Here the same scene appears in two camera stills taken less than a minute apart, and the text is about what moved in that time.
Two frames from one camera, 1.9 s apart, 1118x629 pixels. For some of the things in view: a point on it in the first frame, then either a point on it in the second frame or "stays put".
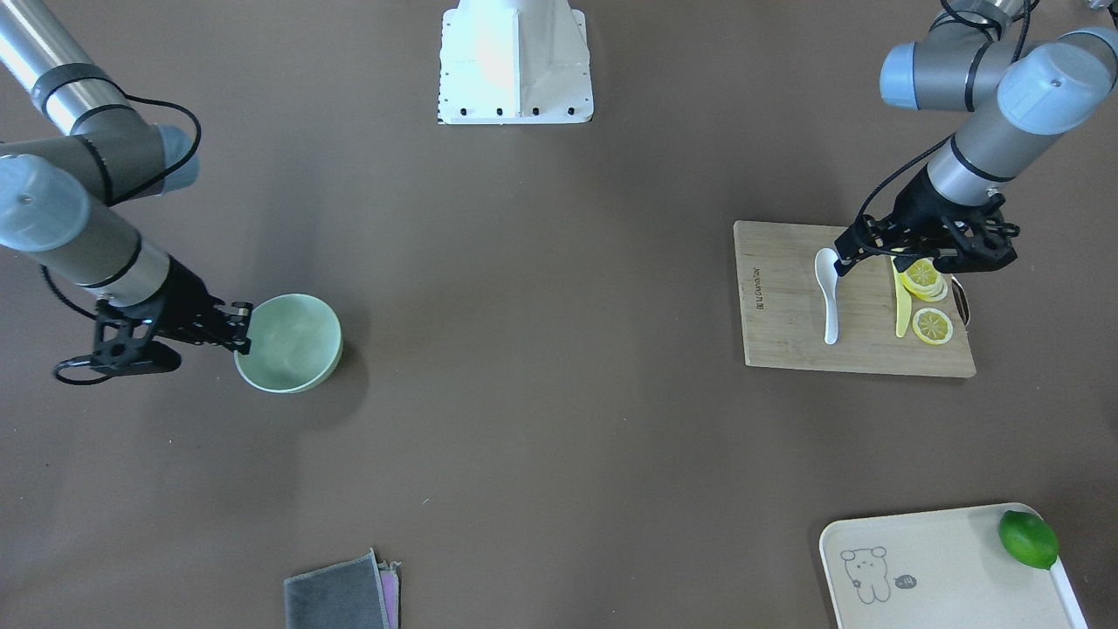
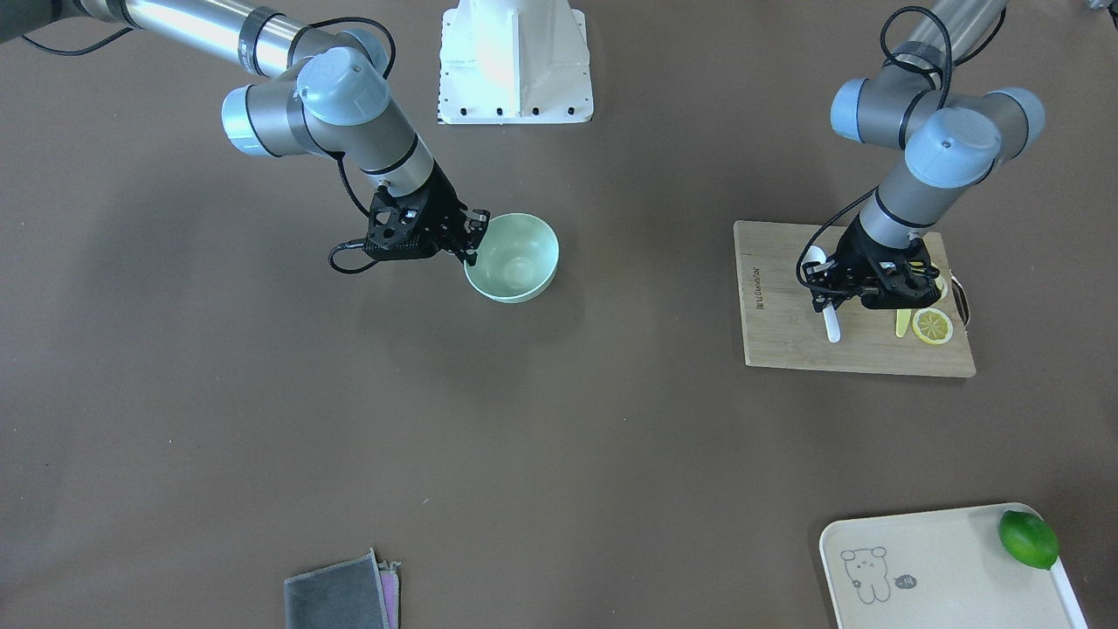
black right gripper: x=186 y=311 to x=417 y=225
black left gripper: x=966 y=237 to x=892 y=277
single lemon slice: x=932 y=326 stays put
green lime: x=1029 y=541 stays put
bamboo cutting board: x=783 y=309 stays put
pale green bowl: x=295 y=344 to x=516 y=259
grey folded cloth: x=361 y=593 stays put
